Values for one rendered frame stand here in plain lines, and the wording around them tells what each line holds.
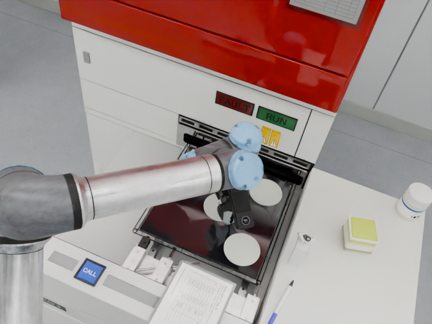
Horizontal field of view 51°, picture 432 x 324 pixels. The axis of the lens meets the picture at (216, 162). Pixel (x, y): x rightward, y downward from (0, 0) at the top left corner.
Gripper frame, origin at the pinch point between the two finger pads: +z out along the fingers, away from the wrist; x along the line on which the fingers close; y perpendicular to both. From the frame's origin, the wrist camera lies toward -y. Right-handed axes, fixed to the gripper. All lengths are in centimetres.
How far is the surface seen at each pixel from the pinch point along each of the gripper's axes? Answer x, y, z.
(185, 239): 13.3, -0.5, 1.3
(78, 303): 43.7, -7.9, 4.5
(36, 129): 51, 143, 91
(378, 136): -151, 82, 91
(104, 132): 24, 59, 16
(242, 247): -0.9, -7.6, 1.3
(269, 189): -16.6, 8.2, 1.3
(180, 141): 2.2, 37.2, 4.3
